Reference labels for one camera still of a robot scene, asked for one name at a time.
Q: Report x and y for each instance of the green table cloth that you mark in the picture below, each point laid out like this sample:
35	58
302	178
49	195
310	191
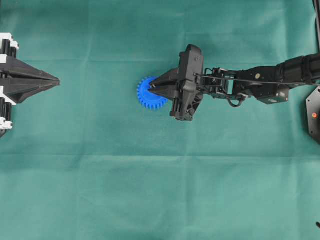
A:
85	161

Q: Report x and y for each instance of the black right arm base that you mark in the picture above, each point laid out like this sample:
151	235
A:
313	114

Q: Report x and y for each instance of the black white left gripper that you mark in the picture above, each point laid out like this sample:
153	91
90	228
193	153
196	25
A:
16	90

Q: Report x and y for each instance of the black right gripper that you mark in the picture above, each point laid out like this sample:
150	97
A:
185	95

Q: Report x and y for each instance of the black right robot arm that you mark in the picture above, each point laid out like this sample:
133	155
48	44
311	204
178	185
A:
268	84

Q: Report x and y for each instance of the blue plastic gear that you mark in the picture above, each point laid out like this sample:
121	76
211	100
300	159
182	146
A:
147	99

